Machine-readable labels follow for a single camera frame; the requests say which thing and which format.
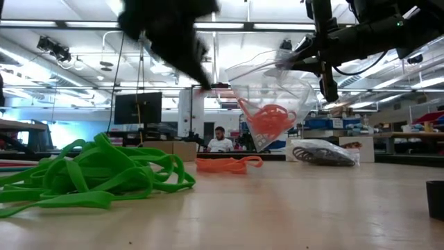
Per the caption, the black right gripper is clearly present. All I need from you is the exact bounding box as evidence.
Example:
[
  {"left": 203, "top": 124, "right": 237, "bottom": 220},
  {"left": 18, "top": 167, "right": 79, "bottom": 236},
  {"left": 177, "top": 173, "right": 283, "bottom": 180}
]
[{"left": 289, "top": 0, "right": 368, "bottom": 103}]

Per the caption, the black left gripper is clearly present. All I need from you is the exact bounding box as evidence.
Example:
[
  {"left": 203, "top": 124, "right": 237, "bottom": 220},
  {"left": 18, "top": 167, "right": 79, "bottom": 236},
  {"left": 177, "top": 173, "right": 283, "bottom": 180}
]
[{"left": 117, "top": 0, "right": 219, "bottom": 91}]

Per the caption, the clear plastic zip bag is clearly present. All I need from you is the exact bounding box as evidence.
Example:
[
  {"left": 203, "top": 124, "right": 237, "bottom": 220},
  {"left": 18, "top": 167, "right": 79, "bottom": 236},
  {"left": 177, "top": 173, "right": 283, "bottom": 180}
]
[
  {"left": 290, "top": 138, "right": 361, "bottom": 167},
  {"left": 225, "top": 48, "right": 318, "bottom": 153}
]

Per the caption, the black rubber band pile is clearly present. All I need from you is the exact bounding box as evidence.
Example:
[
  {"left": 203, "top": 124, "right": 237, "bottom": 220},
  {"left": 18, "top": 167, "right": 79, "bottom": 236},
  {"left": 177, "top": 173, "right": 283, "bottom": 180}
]
[{"left": 293, "top": 146, "right": 357, "bottom": 167}]

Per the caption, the orange rubber band pile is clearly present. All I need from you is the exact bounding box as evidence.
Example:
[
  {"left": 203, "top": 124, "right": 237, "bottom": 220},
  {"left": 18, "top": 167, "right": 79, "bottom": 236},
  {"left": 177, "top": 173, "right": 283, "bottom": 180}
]
[{"left": 196, "top": 97, "right": 298, "bottom": 175}]

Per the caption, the green rubber band pile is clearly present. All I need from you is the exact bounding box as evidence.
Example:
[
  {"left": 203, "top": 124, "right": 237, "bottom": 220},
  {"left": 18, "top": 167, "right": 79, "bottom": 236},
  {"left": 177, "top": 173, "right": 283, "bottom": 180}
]
[{"left": 0, "top": 131, "right": 197, "bottom": 219}]

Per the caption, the black flat monitor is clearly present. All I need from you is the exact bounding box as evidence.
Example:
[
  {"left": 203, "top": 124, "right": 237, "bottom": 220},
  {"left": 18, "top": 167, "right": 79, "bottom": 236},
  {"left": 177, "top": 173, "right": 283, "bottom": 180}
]
[{"left": 113, "top": 91, "right": 163, "bottom": 126}]

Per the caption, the white card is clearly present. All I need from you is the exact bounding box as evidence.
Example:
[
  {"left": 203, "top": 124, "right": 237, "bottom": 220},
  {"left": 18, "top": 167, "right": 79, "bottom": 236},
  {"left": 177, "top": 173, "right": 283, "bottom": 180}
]
[{"left": 285, "top": 137, "right": 296, "bottom": 163}]

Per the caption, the person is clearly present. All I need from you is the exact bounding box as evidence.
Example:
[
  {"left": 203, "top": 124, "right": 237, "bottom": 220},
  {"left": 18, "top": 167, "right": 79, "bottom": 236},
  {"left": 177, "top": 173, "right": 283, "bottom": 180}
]
[{"left": 207, "top": 126, "right": 234, "bottom": 153}]

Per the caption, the small brown cardboard box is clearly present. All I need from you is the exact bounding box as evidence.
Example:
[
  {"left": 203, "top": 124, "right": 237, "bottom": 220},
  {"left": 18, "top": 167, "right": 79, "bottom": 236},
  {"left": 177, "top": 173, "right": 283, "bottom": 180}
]
[{"left": 142, "top": 140, "right": 198, "bottom": 163}]

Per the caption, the white hot dog sign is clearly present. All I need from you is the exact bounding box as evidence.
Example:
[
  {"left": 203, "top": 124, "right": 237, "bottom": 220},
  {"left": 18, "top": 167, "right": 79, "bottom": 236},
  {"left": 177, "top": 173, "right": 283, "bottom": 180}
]
[{"left": 339, "top": 135, "right": 375, "bottom": 163}]

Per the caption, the long wooden workbench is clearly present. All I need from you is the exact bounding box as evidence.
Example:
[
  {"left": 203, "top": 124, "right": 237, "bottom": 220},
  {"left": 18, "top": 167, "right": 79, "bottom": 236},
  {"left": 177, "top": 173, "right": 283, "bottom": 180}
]
[{"left": 373, "top": 131, "right": 444, "bottom": 164}]

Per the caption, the red bin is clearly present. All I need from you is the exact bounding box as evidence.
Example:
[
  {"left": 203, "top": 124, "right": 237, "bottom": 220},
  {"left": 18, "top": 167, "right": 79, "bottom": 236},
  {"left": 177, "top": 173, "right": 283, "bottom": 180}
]
[{"left": 414, "top": 110, "right": 444, "bottom": 126}]

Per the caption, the wooden table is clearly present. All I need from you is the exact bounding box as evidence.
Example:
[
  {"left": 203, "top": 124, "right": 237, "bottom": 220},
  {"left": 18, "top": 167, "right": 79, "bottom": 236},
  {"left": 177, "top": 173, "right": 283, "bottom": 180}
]
[{"left": 0, "top": 119, "right": 48, "bottom": 153}]

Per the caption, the small black round object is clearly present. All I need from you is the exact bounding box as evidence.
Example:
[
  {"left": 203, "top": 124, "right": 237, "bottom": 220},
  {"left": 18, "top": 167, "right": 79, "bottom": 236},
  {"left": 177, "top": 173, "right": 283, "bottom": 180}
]
[{"left": 425, "top": 179, "right": 444, "bottom": 220}]

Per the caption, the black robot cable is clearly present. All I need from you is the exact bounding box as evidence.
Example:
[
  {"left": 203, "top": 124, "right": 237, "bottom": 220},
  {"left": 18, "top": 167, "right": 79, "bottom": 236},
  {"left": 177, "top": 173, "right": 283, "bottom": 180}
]
[{"left": 332, "top": 50, "right": 389, "bottom": 76}]

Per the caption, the black hanging cable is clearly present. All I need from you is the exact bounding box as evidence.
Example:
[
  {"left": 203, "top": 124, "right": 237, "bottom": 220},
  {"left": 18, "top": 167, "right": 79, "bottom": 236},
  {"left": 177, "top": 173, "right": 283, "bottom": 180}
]
[{"left": 105, "top": 33, "right": 126, "bottom": 133}]

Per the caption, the yellow hanging cable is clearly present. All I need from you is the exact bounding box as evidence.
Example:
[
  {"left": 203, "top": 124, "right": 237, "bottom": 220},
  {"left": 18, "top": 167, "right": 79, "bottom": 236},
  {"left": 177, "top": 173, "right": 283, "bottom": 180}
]
[{"left": 136, "top": 41, "right": 146, "bottom": 145}]

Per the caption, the black ceiling camera mount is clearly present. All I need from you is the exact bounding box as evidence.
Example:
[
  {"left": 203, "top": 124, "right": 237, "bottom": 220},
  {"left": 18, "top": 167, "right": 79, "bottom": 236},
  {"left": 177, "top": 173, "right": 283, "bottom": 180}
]
[{"left": 36, "top": 35, "right": 73, "bottom": 63}]

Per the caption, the multicoloured wire harness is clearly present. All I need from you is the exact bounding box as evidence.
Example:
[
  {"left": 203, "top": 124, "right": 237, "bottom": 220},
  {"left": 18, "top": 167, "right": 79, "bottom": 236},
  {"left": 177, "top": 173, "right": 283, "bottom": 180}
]
[{"left": 0, "top": 158, "right": 40, "bottom": 173}]

